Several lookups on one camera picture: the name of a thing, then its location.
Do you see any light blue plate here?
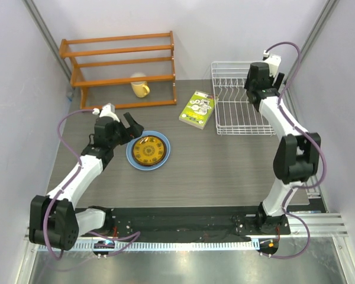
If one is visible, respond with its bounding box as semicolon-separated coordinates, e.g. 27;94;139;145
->
125;130;172;172

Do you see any yellow patterned plate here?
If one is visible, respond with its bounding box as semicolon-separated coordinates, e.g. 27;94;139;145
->
131;135;167;167

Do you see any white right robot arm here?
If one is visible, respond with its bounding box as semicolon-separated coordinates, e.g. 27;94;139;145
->
244;62;321;234

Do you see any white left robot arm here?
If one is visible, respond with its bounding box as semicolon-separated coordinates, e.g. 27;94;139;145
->
29;109;144;253

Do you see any orange wooden shelf rack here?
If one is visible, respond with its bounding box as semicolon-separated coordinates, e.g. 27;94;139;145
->
59;31;177;109

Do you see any yellow mug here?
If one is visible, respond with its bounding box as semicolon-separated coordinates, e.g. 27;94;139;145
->
131;80;150;98

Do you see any green book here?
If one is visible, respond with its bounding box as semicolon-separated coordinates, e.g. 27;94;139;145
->
179;91;215;130

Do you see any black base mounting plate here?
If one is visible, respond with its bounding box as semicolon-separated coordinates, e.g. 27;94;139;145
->
88;206;291;243

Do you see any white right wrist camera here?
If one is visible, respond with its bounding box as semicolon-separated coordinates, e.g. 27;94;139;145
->
262;50;282;78

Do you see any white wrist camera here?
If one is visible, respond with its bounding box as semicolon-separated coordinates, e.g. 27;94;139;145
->
92;103;120;122
262;50;282;78

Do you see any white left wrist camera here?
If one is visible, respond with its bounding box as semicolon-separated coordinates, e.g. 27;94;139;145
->
92;103;120;122

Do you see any white wire dish rack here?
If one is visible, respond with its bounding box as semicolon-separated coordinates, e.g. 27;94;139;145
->
211;62;275;135

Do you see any slotted cable duct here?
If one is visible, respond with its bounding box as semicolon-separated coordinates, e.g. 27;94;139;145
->
69;238;260;252

